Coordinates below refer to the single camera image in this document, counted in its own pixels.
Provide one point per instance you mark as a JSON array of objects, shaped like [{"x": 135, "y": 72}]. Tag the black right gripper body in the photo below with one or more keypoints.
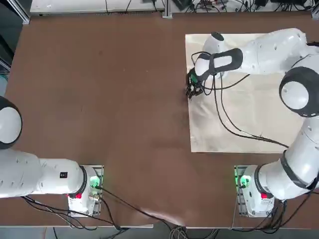
[{"x": 193, "y": 77}]

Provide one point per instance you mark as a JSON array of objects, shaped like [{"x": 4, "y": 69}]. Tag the cream tablecloth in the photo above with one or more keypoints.
[{"x": 261, "y": 107}]

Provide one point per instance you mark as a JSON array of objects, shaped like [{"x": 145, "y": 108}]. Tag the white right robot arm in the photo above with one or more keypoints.
[{"x": 269, "y": 54}]

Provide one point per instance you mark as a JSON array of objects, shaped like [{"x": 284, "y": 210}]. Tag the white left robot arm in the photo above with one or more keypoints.
[{"x": 37, "y": 176}]

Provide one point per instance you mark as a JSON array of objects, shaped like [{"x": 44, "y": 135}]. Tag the aluminium camera post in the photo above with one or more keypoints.
[{"x": 167, "y": 10}]

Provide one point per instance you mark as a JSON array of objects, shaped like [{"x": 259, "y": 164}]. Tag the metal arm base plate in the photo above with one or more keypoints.
[
  {"x": 238, "y": 204},
  {"x": 98, "y": 204}
]

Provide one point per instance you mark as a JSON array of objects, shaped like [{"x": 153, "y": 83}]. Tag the aluminium frame profile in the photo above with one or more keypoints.
[
  {"x": 21, "y": 12},
  {"x": 315, "y": 13}
]

